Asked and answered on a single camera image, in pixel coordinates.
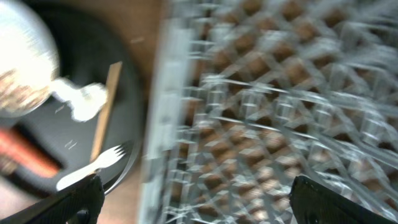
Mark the round black tray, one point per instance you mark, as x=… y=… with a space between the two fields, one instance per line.
x=87 y=48

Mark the orange carrot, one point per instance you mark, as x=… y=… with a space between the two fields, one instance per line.
x=19 y=149

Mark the grey dishwasher rack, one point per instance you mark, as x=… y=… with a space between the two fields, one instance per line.
x=250 y=94

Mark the wooden chopstick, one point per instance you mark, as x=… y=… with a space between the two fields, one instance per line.
x=103 y=117

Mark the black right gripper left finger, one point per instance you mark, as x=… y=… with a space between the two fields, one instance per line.
x=79 y=203

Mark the white plastic fork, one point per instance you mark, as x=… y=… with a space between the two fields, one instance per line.
x=104 y=160

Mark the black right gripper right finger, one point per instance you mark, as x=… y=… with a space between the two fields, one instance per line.
x=312 y=203

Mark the white napkin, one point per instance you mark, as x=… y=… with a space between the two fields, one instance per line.
x=84 y=101

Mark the grey plate with food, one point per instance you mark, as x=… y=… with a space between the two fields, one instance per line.
x=29 y=60

